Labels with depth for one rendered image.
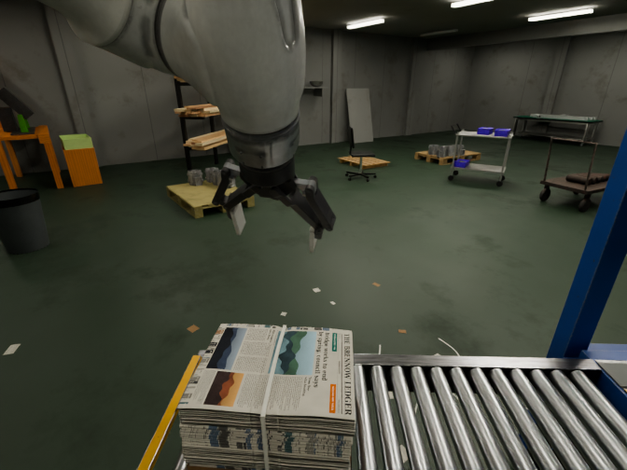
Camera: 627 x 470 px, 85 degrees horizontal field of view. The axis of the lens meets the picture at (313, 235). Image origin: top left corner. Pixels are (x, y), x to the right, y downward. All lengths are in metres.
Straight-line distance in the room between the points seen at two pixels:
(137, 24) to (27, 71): 8.64
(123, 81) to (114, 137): 1.21
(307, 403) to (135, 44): 0.68
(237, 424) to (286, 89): 0.68
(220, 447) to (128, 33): 0.78
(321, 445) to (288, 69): 0.72
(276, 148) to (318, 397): 0.56
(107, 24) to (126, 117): 8.68
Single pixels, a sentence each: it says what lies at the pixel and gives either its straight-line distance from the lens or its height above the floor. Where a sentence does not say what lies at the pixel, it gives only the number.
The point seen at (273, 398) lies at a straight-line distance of 0.82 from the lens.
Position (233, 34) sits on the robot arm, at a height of 1.68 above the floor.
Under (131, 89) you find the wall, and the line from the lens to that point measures 9.09.
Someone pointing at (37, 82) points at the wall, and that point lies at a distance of 9.03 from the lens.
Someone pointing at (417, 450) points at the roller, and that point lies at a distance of 1.06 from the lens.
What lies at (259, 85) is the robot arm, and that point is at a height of 1.65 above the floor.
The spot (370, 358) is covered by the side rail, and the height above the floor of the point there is 0.80.
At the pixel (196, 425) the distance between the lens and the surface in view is 0.88.
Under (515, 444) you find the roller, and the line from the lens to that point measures 1.16.
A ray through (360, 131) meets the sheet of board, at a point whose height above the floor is 0.34.
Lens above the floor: 1.65
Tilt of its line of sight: 24 degrees down
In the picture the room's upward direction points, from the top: straight up
